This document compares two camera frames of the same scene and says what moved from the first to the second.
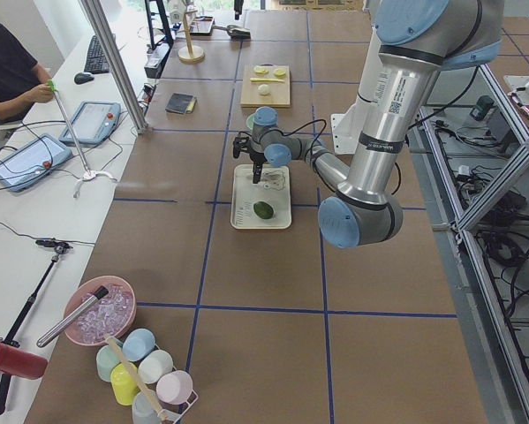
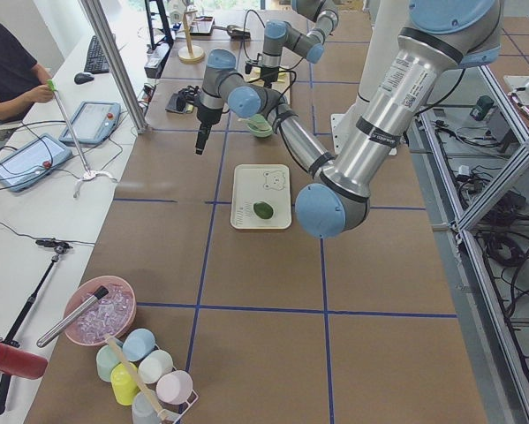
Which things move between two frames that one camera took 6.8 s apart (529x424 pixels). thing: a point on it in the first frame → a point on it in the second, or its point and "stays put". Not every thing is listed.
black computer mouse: x=82 y=78 stays put
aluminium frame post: x=105 y=30 stays put
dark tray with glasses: x=202 y=26 stays put
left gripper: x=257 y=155 → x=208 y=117
